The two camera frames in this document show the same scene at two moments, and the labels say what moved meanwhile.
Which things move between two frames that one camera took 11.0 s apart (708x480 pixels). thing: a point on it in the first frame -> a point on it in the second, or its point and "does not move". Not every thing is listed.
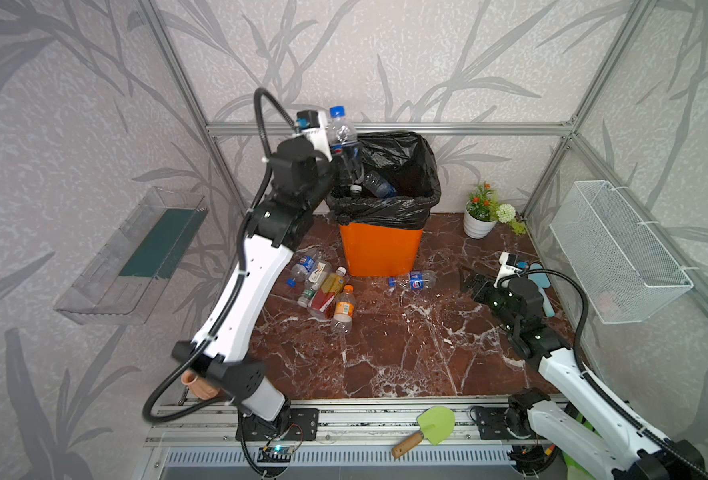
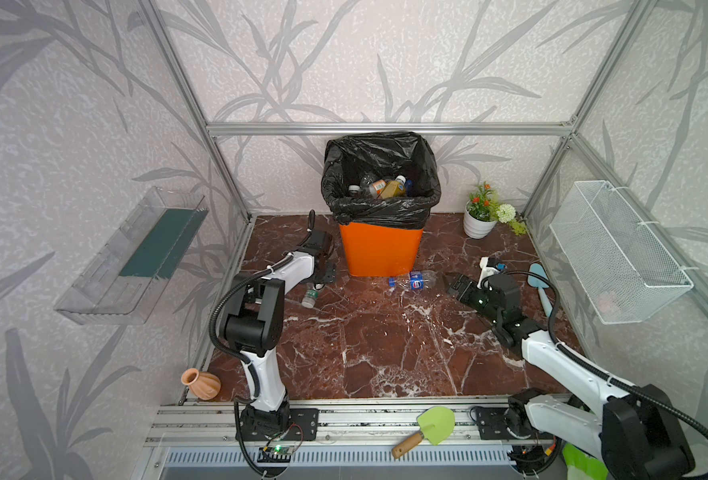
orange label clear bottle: (344, 311) -> (377, 187)
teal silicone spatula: (542, 282) does not move
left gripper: (342, 171) -> (322, 271)
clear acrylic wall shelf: (123, 282) does not move
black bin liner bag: (408, 161) does not move
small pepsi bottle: (417, 280) does not move
